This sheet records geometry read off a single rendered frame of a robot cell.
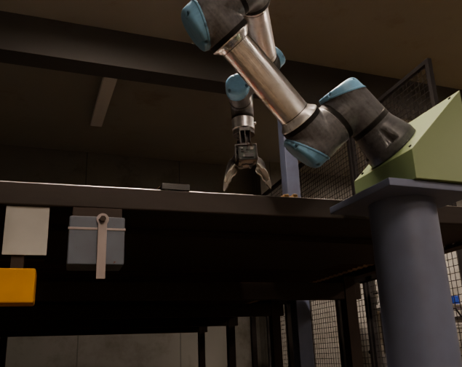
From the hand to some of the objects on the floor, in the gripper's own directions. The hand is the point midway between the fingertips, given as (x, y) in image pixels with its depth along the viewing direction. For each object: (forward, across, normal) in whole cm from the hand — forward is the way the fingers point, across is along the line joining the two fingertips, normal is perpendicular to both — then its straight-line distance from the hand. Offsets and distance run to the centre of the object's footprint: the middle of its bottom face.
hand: (247, 191), depth 172 cm
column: (+100, +36, -32) cm, 111 cm away
